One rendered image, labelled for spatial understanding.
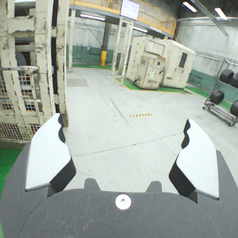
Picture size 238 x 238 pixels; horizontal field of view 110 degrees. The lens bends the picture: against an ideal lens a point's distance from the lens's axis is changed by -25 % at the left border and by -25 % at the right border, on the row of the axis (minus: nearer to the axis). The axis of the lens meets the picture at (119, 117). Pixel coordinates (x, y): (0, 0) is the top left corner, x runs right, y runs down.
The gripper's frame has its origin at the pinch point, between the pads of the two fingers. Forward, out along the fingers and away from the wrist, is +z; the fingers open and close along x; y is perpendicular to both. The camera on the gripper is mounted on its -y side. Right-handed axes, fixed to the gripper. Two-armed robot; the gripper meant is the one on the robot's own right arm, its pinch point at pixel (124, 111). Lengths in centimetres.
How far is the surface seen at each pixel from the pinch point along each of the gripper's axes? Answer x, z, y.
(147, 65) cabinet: 83, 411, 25
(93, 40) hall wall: -247, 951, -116
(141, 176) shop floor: 25, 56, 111
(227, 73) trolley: 337, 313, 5
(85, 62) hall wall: -316, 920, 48
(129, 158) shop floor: 12, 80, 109
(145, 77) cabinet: 81, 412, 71
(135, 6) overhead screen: 29, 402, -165
